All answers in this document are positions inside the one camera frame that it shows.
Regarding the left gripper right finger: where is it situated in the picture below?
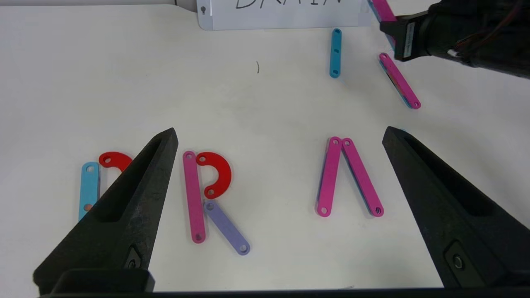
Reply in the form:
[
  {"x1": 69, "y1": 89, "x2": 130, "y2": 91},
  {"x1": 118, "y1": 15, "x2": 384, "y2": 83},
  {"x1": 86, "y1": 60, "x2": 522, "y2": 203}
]
[{"x1": 382, "y1": 126, "x2": 530, "y2": 288}]

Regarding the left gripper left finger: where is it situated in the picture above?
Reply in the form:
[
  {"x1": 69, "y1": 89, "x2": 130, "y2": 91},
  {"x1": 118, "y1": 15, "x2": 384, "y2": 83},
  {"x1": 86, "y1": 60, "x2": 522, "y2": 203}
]
[{"x1": 33, "y1": 127, "x2": 179, "y2": 295}]

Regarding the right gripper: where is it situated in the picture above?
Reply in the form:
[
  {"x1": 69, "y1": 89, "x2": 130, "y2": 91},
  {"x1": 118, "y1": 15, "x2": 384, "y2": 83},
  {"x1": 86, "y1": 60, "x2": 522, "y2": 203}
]
[{"x1": 380, "y1": 0, "x2": 469, "y2": 62}]

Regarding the pink bar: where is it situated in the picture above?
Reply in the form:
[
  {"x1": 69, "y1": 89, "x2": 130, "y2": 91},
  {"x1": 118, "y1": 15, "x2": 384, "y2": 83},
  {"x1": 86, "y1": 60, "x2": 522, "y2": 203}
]
[
  {"x1": 368, "y1": 0, "x2": 399, "y2": 47},
  {"x1": 378, "y1": 53, "x2": 422, "y2": 110},
  {"x1": 183, "y1": 151, "x2": 207, "y2": 244},
  {"x1": 342, "y1": 138, "x2": 385, "y2": 218},
  {"x1": 316, "y1": 137, "x2": 343, "y2": 218}
]

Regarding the short blue bar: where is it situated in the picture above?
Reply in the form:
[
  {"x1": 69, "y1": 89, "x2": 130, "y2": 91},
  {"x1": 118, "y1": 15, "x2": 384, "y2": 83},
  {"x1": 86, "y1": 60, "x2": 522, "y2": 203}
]
[{"x1": 329, "y1": 28, "x2": 343, "y2": 79}]

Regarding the short purple bar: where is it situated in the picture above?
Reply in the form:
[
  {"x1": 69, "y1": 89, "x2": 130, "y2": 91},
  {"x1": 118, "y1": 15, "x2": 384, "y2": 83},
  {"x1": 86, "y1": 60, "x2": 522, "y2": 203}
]
[{"x1": 203, "y1": 200, "x2": 251, "y2": 256}]

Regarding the small red arc piece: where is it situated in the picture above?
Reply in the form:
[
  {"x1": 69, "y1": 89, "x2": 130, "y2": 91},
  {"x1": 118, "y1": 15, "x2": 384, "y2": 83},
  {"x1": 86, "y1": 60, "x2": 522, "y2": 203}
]
[{"x1": 195, "y1": 151, "x2": 233, "y2": 199}]

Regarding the white BRAIN sign card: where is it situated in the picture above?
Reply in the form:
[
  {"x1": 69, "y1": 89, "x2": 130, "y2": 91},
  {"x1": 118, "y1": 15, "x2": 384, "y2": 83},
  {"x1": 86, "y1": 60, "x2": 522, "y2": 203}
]
[{"x1": 197, "y1": 0, "x2": 371, "y2": 31}]

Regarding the large red arc piece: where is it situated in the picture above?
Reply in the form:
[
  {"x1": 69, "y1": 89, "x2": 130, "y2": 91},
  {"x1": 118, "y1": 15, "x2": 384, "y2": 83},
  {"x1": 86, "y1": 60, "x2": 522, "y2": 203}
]
[{"x1": 99, "y1": 151, "x2": 134, "y2": 173}]

